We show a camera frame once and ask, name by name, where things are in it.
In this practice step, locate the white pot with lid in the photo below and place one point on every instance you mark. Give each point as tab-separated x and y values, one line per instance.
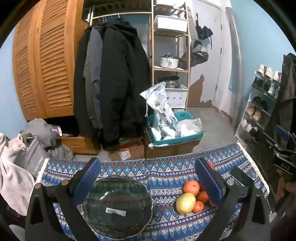
168	62

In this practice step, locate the white plastic crate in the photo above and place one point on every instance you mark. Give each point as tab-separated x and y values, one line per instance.
177	97

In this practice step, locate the white printed bag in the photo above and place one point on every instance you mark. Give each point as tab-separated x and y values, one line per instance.
159	102

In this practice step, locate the clear plastic bag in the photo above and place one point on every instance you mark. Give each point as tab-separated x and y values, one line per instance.
189	127

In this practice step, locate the group of assorted shoes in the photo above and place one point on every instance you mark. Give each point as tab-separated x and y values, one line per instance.
254	114

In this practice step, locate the grey tote bag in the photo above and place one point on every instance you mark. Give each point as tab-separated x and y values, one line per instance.
34	157

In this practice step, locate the black hooded coat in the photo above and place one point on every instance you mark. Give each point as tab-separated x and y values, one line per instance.
122	81

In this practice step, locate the black hanging bag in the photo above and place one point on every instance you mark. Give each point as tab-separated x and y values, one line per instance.
196	59

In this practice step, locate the yellow mango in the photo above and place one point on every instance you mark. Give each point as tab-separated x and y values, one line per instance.
185	204

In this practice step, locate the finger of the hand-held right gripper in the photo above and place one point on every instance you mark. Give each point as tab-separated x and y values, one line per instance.
283	134
239	176

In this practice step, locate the red apple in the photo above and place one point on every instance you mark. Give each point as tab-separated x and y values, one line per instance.
210	165

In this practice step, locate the dark hanging jacket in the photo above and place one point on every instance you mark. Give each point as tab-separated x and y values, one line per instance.
286	92

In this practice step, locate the white storage box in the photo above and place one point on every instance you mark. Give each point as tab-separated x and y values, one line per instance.
171	23

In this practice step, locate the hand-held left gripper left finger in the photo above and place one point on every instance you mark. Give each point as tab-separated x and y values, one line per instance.
89	176

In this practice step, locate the white clothes rail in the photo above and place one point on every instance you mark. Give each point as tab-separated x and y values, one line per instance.
129	14

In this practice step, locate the grey metal container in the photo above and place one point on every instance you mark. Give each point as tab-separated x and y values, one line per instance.
164	7

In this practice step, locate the small cardboard box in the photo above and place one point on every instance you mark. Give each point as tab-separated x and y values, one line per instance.
129	153

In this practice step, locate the wooden shelf rack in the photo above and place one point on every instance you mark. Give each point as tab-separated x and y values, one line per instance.
153	46

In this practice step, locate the blue patterned tablecloth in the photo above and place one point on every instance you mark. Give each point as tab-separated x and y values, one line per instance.
161	166

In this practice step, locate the metal pot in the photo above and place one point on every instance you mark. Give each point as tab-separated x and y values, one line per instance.
172	83

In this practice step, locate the wooden louvered wardrobe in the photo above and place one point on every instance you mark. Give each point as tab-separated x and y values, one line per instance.
46	58

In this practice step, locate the grey leaning board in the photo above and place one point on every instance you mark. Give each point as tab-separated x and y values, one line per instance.
235	58

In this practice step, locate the white door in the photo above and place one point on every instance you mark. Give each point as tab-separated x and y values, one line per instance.
215	69

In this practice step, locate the grey jacket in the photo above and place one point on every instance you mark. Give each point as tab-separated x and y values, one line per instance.
92	69

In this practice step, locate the large cardboard box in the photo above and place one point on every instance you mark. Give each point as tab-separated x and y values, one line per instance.
171	150

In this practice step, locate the clear glass plate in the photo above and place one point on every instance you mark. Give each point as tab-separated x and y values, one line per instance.
120	197

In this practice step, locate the white fleece blanket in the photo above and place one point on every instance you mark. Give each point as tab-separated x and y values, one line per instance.
13	166

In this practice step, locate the teal plastic basket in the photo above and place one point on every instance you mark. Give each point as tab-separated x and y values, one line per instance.
196	134

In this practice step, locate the small tangerine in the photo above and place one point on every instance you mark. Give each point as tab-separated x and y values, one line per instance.
203	196
198	206

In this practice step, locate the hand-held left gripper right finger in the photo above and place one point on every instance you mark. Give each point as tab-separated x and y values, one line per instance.
208	180

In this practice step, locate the grey shoe rack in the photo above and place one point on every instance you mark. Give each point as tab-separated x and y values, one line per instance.
261	95

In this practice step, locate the person's right hand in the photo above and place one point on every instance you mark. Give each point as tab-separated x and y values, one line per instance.
284	187

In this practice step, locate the wooden drawer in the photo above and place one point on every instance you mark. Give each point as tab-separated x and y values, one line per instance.
78	144

